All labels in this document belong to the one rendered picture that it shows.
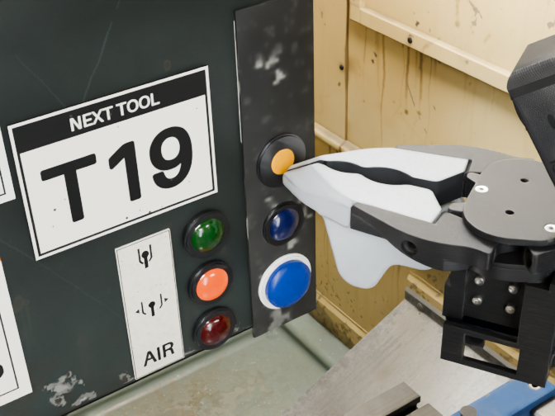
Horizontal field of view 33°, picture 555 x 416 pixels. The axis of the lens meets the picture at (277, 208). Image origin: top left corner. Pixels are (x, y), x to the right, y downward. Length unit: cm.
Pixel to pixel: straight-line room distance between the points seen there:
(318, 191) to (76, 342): 14
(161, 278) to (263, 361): 154
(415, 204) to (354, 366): 127
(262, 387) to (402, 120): 68
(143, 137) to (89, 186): 3
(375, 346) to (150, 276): 126
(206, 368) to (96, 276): 156
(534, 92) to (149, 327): 23
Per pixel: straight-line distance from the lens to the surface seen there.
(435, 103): 151
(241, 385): 197
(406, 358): 168
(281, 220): 50
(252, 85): 46
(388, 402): 148
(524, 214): 44
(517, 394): 105
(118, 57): 42
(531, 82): 39
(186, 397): 195
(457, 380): 164
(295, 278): 52
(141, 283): 48
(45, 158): 42
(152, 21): 42
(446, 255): 42
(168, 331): 50
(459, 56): 142
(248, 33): 45
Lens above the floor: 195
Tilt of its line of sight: 33 degrees down
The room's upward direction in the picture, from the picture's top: 2 degrees counter-clockwise
